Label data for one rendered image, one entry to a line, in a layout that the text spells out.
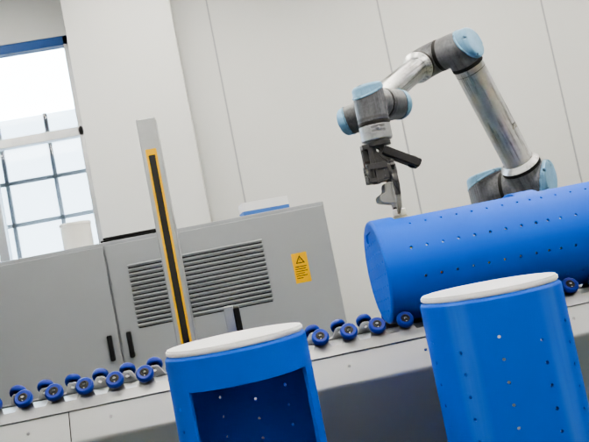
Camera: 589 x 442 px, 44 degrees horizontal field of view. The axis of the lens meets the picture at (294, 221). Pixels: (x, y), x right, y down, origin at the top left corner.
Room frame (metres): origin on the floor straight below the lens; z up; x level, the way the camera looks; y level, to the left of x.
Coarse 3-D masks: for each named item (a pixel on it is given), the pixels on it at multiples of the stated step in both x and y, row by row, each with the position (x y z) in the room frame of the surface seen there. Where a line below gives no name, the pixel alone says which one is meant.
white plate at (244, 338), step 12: (276, 324) 1.55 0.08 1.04; (288, 324) 1.48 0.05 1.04; (300, 324) 1.44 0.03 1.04; (216, 336) 1.56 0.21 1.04; (228, 336) 1.49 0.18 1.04; (240, 336) 1.43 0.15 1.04; (252, 336) 1.37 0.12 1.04; (264, 336) 1.34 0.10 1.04; (276, 336) 1.35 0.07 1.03; (180, 348) 1.42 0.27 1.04; (192, 348) 1.36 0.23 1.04; (204, 348) 1.33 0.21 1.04; (216, 348) 1.32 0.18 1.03; (228, 348) 1.32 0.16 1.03
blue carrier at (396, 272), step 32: (544, 192) 1.95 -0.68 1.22; (576, 192) 1.94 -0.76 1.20; (384, 224) 1.91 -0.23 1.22; (416, 224) 1.90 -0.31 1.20; (448, 224) 1.89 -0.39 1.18; (480, 224) 1.88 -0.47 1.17; (512, 224) 1.88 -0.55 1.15; (544, 224) 1.88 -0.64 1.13; (576, 224) 1.89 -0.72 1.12; (384, 256) 1.85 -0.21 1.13; (416, 256) 1.85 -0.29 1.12; (448, 256) 1.85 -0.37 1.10; (480, 256) 1.86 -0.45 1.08; (512, 256) 1.87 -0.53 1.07; (544, 256) 1.88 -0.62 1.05; (576, 256) 1.89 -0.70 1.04; (384, 288) 1.92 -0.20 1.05; (416, 288) 1.86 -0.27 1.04; (448, 288) 1.87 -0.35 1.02
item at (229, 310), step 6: (228, 306) 1.93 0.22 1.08; (228, 312) 1.89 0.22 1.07; (234, 312) 1.90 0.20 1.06; (228, 318) 1.89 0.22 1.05; (234, 318) 1.90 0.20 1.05; (240, 318) 1.90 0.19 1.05; (228, 324) 1.89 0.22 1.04; (234, 324) 1.89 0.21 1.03; (240, 324) 1.90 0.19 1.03; (228, 330) 1.89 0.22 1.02; (234, 330) 1.89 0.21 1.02; (240, 330) 1.90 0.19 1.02
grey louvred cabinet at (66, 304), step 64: (64, 256) 3.39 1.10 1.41; (128, 256) 3.42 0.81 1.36; (192, 256) 3.45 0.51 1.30; (256, 256) 3.48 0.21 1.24; (320, 256) 3.51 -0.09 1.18; (0, 320) 3.36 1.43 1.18; (64, 320) 3.39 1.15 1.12; (128, 320) 3.42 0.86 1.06; (256, 320) 3.48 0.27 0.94; (320, 320) 3.50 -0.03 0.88; (0, 384) 3.36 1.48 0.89; (64, 384) 3.38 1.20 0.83
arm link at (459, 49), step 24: (432, 48) 2.53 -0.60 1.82; (456, 48) 2.47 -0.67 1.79; (480, 48) 2.50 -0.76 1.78; (456, 72) 2.54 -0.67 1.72; (480, 72) 2.52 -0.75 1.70; (480, 96) 2.56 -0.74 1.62; (480, 120) 2.64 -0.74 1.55; (504, 120) 2.60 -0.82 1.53; (504, 144) 2.65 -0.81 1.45; (504, 168) 2.74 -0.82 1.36; (528, 168) 2.67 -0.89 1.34; (552, 168) 2.74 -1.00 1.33; (504, 192) 2.77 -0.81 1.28
